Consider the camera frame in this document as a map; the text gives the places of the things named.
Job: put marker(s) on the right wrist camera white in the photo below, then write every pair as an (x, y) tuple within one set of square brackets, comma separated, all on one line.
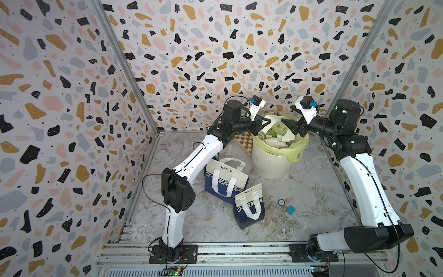
[(308, 108)]

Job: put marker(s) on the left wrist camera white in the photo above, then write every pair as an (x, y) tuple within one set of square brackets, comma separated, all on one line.
[(256, 103)]

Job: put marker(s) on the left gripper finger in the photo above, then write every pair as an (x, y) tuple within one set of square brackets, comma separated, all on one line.
[(265, 120), (266, 128)]

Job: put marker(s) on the navy white tote bag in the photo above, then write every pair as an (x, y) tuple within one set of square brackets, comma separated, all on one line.
[(225, 179)]

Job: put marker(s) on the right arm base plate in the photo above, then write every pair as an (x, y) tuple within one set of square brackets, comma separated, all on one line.
[(307, 252)]

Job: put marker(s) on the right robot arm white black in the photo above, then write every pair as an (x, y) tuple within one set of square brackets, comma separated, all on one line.
[(381, 227)]

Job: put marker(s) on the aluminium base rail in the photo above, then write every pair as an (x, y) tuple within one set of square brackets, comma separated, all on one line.
[(238, 259)]

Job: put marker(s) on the yellow-green bin liner bag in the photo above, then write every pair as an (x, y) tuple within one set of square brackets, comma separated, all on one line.
[(278, 140)]

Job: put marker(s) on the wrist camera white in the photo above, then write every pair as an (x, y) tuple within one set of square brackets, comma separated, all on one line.
[(308, 108), (256, 103)]

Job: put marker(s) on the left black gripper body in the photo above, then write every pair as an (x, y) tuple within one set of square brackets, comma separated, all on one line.
[(248, 126)]

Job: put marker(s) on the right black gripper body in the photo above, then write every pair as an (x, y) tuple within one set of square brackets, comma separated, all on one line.
[(305, 128)]

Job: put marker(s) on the white plastic trash bin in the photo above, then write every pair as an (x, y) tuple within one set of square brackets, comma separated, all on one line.
[(273, 163)]

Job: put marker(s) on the white receipt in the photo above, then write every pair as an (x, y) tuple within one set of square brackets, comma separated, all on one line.
[(277, 124)]

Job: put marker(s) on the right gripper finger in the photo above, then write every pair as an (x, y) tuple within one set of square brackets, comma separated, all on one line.
[(289, 122), (292, 131)]

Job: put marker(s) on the wooden checkerboard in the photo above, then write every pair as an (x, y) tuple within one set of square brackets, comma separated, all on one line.
[(245, 140)]

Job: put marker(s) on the small teal cube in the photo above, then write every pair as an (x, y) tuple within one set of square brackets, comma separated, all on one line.
[(290, 210)]

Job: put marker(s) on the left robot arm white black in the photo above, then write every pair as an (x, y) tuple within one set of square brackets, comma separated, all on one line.
[(177, 191)]

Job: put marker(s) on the paper scraps in bin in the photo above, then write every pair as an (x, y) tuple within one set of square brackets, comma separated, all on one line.
[(278, 137)]

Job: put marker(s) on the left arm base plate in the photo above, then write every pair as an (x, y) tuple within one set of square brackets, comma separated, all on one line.
[(184, 254)]

